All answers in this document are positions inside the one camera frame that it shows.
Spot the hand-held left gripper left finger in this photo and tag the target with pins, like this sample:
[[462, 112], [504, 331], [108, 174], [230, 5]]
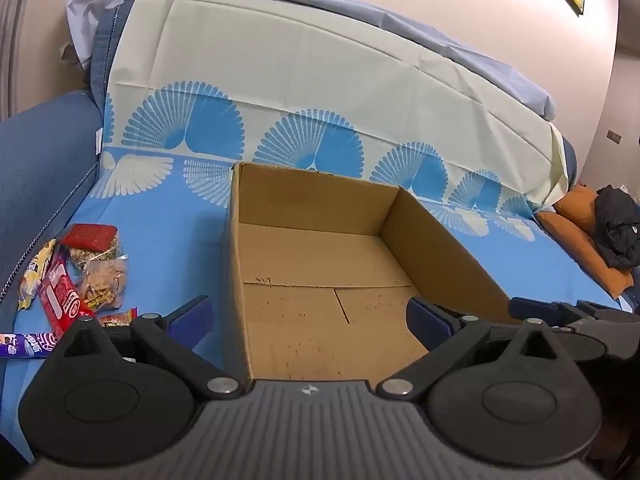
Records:
[[192, 312]]

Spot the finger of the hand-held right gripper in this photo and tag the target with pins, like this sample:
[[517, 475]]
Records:
[[610, 317], [530, 306]]

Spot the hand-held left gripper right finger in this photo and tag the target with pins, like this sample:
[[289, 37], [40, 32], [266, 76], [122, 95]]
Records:
[[425, 320]]

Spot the small red snack packet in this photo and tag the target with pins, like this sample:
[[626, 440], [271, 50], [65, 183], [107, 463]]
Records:
[[117, 318]]

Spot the clear bag of crackers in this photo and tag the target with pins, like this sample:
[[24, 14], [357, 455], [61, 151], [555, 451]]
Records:
[[105, 282]]

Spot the brown cardboard box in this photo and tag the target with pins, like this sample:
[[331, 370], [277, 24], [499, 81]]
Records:
[[300, 270]]

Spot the red-topped nut packet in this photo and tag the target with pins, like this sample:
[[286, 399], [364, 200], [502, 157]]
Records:
[[92, 240]]

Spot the red snack box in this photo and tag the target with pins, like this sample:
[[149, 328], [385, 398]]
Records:
[[60, 292]]

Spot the yellow snack packet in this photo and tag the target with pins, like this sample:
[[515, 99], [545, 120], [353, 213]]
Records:
[[35, 275]]

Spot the purple snack bar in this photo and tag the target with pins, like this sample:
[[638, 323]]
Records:
[[27, 344]]

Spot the orange cushion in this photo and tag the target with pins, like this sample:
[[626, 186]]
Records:
[[575, 205], [580, 250]]

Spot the black clothing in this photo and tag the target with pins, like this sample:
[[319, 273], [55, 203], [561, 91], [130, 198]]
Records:
[[617, 230]]

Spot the dark blue sofa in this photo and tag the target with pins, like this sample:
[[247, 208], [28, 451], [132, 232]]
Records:
[[45, 170]]

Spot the blue fan-print sheet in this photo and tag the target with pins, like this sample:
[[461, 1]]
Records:
[[325, 70]]

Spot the pale grey-blue cloth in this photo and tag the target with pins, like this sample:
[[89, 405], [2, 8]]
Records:
[[450, 45]]

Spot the grey curtain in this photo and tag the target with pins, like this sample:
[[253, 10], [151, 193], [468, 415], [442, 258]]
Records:
[[12, 35]]

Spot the wall switch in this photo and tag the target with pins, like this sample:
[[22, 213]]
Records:
[[614, 136]]

